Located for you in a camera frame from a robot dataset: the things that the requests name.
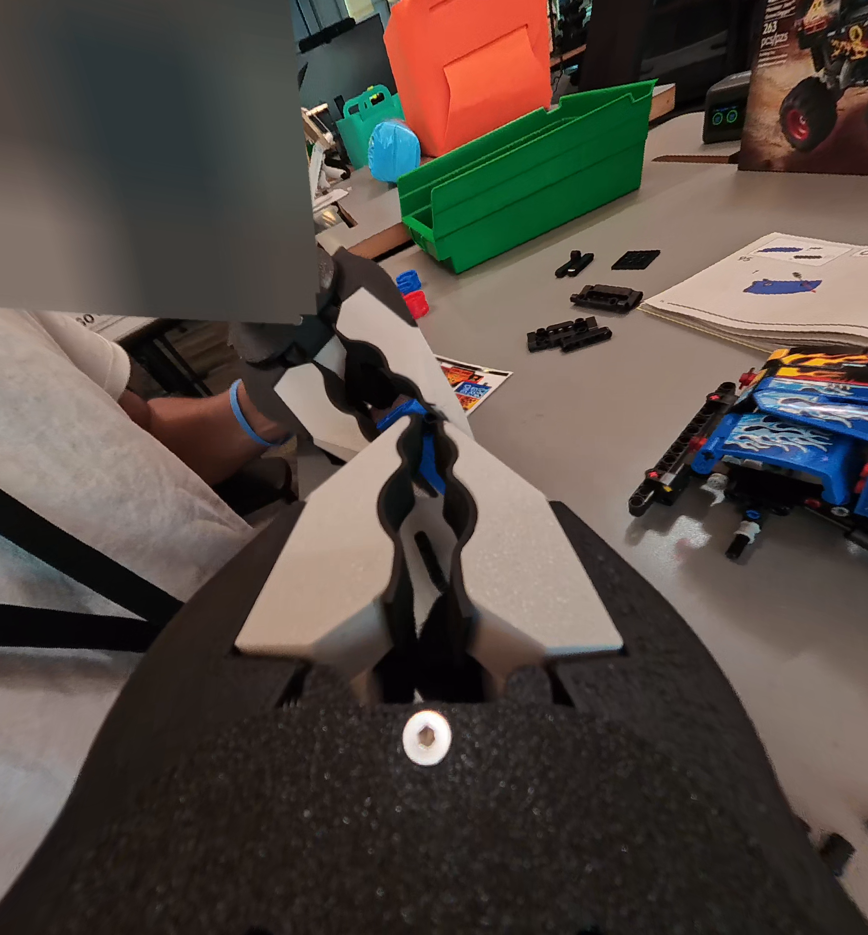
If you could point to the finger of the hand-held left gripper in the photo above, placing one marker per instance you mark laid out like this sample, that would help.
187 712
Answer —
317 402
404 343

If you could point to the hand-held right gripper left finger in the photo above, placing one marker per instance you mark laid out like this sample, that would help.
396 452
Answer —
331 570

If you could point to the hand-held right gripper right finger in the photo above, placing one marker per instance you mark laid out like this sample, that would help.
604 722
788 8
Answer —
529 577

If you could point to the blue lego beam piece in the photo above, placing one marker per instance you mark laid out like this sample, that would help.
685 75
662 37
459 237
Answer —
431 467

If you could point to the person's left forearm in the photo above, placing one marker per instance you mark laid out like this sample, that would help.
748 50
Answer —
185 424

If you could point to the small red lego piece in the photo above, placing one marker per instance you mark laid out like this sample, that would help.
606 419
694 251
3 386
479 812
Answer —
416 304

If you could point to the small blue lego piece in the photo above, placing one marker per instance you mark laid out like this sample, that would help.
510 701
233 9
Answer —
408 281

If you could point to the lego sticker sheet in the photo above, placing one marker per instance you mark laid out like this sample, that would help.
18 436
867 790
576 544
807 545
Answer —
477 383

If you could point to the black lego axle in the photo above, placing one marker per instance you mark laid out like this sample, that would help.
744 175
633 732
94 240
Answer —
431 561

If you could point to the black lego beam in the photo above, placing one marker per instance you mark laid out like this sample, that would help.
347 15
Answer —
587 340

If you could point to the small black lego connector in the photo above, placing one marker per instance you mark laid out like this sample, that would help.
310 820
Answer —
574 264

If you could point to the black lego brick with holes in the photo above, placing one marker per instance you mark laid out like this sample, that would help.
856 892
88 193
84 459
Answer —
607 298

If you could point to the black square lego plate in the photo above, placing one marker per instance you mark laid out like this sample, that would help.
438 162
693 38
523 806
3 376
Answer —
634 260

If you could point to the blue flame lego truck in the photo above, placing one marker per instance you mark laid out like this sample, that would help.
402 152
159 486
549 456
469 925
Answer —
791 438

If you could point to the lego instruction booklet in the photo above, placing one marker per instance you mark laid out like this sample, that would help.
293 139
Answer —
770 299

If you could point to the small black lego piece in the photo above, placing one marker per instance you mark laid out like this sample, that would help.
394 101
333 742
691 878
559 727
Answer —
837 853

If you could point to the blue wristband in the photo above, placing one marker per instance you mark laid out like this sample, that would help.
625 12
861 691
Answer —
242 427

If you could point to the white objects on table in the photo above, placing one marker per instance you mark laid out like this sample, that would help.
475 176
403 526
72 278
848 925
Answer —
326 175

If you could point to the light blue round cap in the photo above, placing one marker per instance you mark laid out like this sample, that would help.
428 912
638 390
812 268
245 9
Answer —
393 150

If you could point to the green plastic bin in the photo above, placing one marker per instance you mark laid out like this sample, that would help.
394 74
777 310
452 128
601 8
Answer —
529 190

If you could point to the orange bag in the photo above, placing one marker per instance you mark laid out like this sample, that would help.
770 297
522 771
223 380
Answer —
470 66

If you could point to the dark computer monitor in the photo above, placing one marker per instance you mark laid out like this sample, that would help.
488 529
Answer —
346 55

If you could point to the black device green display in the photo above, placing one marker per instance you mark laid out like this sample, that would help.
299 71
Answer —
726 109

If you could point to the monster truck picture box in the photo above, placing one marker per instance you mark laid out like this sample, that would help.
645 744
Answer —
821 95

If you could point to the black lego frame piece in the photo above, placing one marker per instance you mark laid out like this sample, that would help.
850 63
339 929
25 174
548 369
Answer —
550 332

